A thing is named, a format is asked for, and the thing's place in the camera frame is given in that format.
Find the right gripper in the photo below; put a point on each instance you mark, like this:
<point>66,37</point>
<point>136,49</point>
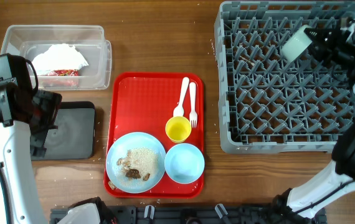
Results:
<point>337,42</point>

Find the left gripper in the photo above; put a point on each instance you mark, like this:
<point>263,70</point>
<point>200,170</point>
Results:
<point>51,101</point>

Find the mint green bowl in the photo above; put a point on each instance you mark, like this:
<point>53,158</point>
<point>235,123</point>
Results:
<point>296,45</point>

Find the red candy wrapper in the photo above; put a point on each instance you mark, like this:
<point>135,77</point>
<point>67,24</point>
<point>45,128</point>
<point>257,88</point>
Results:
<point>61,78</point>

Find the white paper napkin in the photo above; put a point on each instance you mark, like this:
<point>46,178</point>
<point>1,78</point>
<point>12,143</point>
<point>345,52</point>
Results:
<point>59,57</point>

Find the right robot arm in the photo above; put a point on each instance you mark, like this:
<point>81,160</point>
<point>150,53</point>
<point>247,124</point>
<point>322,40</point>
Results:
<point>301,204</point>

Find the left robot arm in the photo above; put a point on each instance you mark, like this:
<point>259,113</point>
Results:
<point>26,116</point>

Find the grey dishwasher rack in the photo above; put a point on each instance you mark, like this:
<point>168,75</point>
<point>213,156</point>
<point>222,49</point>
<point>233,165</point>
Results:
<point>267,105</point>

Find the clear plastic waste bin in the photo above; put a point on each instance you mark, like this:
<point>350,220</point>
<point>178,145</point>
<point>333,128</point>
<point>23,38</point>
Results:
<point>29,41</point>

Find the black rectangular tray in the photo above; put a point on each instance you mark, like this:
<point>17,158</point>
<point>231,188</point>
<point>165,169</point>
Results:
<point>74,137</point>

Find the large light blue plate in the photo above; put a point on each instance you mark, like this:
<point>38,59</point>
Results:
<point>119,149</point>

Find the food scrap on tray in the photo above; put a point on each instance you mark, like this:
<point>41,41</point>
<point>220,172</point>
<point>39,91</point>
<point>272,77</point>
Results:
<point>111,185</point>

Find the red plastic serving tray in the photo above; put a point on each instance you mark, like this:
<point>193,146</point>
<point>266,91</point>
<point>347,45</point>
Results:
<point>143,102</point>

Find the yellow plastic cup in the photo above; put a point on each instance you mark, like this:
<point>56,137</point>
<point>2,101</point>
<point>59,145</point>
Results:
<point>178,129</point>

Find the white plastic spoon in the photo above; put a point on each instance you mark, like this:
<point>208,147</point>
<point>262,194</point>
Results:
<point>179,110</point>

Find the small light blue bowl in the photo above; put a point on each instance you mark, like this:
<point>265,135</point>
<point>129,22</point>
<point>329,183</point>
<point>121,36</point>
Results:
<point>184,163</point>

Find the white plastic fork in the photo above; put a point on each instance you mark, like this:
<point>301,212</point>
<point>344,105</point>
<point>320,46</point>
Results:
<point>193,115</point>

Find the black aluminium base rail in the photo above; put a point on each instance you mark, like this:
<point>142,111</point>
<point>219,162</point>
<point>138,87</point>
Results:
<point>245,214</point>

